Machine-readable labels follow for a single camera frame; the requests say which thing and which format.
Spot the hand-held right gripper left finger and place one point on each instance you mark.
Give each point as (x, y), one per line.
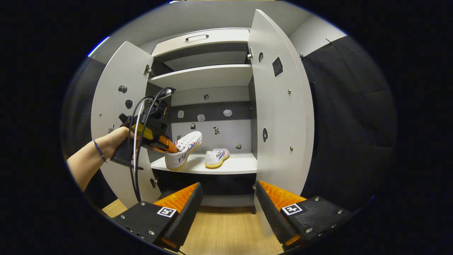
(187, 216)

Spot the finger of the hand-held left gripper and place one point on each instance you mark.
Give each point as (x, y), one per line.
(166, 143)

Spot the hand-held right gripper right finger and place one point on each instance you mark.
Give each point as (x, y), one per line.
(270, 216)

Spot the white shoe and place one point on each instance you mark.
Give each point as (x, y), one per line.
(216, 157)
(184, 152)

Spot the white cabinet door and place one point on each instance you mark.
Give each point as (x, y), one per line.
(113, 102)
(279, 117)

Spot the dark wrist band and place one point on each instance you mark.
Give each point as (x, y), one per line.
(99, 151)

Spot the black backdrop cloth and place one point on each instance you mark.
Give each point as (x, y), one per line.
(350, 124)

